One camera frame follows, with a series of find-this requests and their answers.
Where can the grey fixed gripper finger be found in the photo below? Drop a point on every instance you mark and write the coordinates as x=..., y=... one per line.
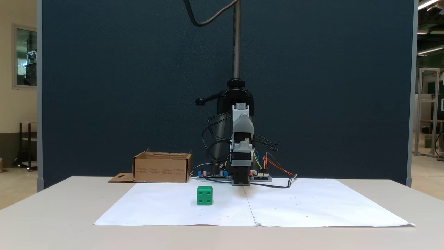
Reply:
x=242, y=125

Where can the green die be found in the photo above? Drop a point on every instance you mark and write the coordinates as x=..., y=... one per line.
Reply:
x=204, y=196

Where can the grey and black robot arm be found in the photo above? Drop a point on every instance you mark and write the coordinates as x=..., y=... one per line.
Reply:
x=241, y=175

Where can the blue circuit board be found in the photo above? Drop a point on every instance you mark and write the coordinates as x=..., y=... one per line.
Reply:
x=211, y=175

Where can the brown cardboard box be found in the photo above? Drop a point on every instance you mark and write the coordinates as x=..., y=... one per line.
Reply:
x=159, y=170

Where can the threaded metal stand pole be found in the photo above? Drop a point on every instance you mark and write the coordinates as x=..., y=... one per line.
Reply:
x=237, y=41

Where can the white paper sheet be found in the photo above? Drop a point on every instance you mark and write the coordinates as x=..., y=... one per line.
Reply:
x=312, y=205

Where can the dark blue partition panel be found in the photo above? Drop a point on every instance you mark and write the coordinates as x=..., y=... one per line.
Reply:
x=121, y=86

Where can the fluorescent ceiling light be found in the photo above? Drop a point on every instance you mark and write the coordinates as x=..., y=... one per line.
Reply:
x=430, y=50
x=427, y=3

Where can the black metal shelf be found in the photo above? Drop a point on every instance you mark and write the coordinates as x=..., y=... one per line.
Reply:
x=29, y=149

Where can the framed window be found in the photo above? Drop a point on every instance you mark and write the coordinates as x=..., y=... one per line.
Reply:
x=26, y=59

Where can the aluminium frame rack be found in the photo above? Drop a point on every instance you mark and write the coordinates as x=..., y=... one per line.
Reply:
x=420, y=104

